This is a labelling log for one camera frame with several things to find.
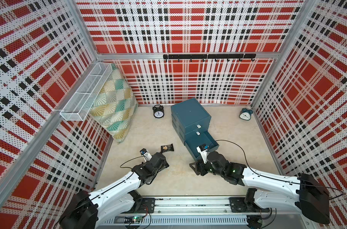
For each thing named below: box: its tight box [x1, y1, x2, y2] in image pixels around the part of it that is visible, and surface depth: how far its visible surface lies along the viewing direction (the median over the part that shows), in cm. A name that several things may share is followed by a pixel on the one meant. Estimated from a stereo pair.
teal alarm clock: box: [239, 107, 254, 121], surface depth 110 cm
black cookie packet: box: [160, 143, 175, 154], surface depth 96 cm
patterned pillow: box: [89, 62, 139, 144], surface depth 90 cm
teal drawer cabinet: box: [170, 97, 220, 161], surface depth 90 cm
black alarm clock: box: [152, 104, 165, 119], surface depth 111 cm
